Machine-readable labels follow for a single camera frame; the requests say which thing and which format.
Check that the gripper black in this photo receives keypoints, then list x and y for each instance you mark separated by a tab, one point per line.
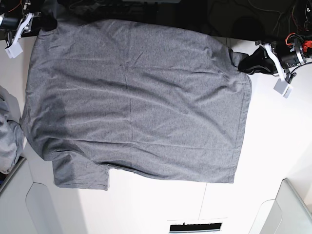
277	58
16	26

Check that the grey t-shirt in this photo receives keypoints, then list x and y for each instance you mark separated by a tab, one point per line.
161	102

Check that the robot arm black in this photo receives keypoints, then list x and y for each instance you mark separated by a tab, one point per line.
301	15
14	8

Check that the grey cloth pile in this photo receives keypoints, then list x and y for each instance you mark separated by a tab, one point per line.
11	134

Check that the right white bin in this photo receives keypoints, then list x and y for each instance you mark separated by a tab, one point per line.
286	214

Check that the white bin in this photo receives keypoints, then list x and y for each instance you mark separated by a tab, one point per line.
286	214
26	207

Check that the left white bin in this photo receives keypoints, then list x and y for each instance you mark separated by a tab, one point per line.
26	207

